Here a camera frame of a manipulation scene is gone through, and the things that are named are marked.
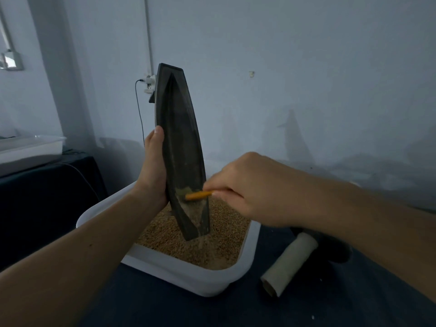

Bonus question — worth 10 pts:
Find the person's left hand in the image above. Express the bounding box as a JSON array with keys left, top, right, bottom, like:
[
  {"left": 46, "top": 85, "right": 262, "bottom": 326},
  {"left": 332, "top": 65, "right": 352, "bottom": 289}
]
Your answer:
[{"left": 133, "top": 126, "right": 171, "bottom": 214}]

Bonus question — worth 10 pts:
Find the person's right hand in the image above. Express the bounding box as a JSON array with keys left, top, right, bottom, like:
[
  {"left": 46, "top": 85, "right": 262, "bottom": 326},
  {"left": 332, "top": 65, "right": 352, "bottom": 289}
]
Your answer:
[{"left": 203, "top": 152, "right": 321, "bottom": 229}]

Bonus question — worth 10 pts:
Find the boat-shaped metal grinding trough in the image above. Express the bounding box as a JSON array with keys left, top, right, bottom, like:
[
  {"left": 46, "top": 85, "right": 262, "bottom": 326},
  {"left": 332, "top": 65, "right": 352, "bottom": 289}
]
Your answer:
[{"left": 154, "top": 63, "right": 211, "bottom": 241}]

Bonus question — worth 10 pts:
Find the orange handled brush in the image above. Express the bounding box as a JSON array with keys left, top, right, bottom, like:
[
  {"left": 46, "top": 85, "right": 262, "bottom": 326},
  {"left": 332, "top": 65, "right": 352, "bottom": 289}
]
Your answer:
[{"left": 185, "top": 190, "right": 213, "bottom": 202}]

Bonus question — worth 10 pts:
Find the metal grinding wheel with handles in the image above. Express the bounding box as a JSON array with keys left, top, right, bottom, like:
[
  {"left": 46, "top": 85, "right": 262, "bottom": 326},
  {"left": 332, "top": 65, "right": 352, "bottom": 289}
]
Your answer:
[{"left": 261, "top": 228, "right": 352, "bottom": 298}]

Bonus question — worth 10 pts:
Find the white plastic tray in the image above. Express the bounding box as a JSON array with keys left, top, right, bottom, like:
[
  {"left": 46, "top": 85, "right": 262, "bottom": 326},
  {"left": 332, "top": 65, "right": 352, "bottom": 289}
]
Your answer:
[{"left": 75, "top": 160, "right": 262, "bottom": 297}]

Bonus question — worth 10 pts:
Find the person's right forearm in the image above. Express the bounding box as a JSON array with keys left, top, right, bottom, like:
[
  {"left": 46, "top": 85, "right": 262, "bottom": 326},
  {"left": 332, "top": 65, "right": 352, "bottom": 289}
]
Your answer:
[{"left": 300, "top": 177, "right": 436, "bottom": 304}]

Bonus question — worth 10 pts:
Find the person's left forearm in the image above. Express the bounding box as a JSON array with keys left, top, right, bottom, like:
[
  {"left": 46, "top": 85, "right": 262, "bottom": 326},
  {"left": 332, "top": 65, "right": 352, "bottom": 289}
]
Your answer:
[{"left": 0, "top": 187, "right": 168, "bottom": 327}]

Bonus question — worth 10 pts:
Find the dark covered side table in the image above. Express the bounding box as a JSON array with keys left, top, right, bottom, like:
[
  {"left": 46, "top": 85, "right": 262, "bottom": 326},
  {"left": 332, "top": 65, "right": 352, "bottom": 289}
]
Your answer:
[{"left": 0, "top": 149, "right": 110, "bottom": 270}]

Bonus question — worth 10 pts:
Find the dark blue tablecloth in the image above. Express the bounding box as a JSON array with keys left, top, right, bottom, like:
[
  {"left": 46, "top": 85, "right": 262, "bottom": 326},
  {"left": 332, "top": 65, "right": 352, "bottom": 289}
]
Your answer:
[{"left": 82, "top": 224, "right": 436, "bottom": 327}]

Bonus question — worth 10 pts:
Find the shallow white tray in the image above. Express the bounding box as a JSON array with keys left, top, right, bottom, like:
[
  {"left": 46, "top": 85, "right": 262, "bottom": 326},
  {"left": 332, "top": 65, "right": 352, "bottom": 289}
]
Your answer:
[{"left": 0, "top": 134, "right": 68, "bottom": 176}]

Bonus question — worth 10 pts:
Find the thin dark wall cable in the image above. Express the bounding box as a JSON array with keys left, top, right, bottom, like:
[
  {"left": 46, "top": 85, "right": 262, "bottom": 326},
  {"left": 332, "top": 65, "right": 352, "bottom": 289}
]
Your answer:
[{"left": 134, "top": 78, "right": 148, "bottom": 146}]

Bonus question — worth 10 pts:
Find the grey wall fixture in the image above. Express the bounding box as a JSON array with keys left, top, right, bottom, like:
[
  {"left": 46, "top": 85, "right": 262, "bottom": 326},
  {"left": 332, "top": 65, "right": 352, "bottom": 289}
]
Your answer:
[
  {"left": 0, "top": 10, "right": 23, "bottom": 71},
  {"left": 143, "top": 73, "right": 158, "bottom": 96}
]

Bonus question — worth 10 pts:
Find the white wall conduit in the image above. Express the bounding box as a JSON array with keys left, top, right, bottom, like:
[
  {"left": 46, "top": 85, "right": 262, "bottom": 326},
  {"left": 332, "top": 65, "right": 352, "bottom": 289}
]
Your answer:
[{"left": 142, "top": 0, "right": 155, "bottom": 78}]

